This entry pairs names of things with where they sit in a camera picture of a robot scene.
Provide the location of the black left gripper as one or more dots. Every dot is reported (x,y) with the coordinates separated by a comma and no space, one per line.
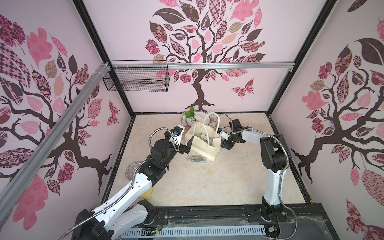
(183,148)

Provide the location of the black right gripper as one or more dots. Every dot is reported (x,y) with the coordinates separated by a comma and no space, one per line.
(226,142)

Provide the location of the clear compass case white label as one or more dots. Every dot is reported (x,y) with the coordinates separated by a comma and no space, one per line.
(196,159)

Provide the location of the cream canvas tote bag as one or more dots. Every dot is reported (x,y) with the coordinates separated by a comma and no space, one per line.
(201,147)

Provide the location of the clear compass set case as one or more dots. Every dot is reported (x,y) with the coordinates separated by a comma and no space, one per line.
(206,139)

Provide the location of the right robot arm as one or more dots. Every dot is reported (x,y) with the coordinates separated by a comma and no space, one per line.
(275,159)

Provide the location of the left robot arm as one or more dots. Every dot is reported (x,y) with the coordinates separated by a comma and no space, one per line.
(118,214)

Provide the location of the floral rectangular tray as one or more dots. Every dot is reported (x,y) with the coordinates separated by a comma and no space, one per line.
(213,122)

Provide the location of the green plastic lettuce leaf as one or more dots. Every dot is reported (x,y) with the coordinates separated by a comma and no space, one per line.
(190,113)

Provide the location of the yellow green sponge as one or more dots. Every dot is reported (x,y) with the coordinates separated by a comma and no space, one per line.
(147,195)

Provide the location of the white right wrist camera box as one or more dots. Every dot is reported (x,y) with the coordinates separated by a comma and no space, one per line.
(223,134)

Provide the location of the white slotted cable duct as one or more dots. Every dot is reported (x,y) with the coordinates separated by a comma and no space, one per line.
(189,232)

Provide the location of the black wire basket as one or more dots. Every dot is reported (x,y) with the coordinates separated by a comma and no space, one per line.
(138,76)

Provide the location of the aluminium rail back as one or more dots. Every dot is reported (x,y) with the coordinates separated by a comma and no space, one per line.
(206,66)

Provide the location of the aluminium rail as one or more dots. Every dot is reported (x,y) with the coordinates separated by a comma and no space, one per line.
(206,66)
(25,175)

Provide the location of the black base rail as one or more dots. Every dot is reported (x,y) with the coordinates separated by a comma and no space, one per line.
(251,213)

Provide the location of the aluminium rail left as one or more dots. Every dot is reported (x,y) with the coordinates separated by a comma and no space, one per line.
(25,175)

